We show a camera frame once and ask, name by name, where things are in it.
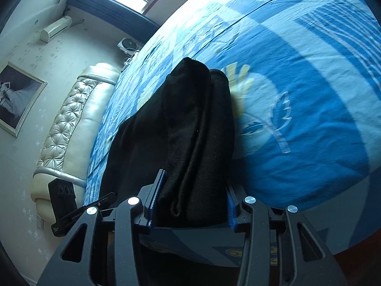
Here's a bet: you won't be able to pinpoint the framed wedding photo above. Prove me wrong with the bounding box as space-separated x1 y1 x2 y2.
1 61 47 138

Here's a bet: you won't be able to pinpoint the white wall air conditioner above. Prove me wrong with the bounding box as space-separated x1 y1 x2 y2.
39 15 72 43

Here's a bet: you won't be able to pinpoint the cream tufted leather headboard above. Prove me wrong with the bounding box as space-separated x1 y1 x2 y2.
30 63 121 223

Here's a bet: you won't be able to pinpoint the small white desk fan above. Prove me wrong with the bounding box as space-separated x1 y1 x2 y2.
118 37 141 56

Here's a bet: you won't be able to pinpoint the black pants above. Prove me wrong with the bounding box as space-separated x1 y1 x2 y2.
100 57 235 228

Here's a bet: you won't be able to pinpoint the left blue curtain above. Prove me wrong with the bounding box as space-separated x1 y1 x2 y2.
66 0 160 43

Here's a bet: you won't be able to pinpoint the blue patterned bed sheet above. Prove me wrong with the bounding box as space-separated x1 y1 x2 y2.
85 0 380 254

